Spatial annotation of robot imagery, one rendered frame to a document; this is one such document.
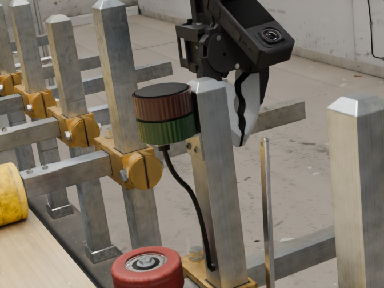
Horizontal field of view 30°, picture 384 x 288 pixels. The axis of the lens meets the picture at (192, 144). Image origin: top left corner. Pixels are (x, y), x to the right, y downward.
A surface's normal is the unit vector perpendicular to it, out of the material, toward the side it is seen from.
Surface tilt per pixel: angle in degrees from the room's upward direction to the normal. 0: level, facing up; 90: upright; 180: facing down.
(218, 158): 90
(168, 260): 0
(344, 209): 90
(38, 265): 0
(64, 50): 90
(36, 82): 90
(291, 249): 0
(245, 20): 33
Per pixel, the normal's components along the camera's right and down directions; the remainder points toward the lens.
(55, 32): 0.45, 0.22
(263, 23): 0.11, -0.66
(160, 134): -0.17, 0.33
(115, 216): -0.12, -0.94
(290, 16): -0.92, 0.23
